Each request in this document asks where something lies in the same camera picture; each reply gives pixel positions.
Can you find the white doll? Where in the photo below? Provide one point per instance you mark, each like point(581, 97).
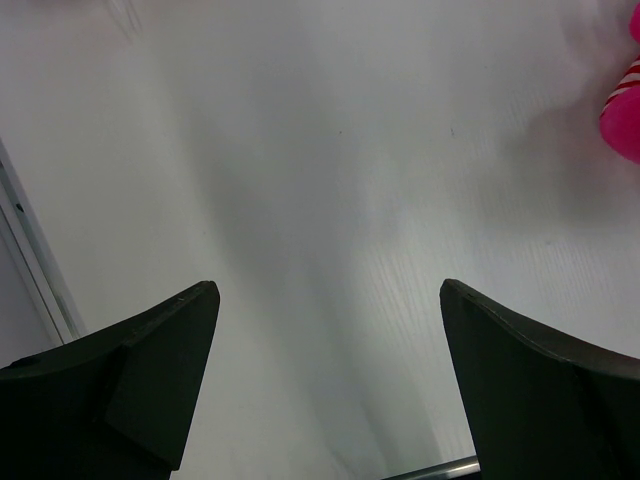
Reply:
point(619, 118)
point(125, 15)

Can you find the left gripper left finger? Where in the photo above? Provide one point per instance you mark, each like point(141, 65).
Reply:
point(115, 404)

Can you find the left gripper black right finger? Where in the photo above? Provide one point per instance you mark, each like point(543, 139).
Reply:
point(540, 404)

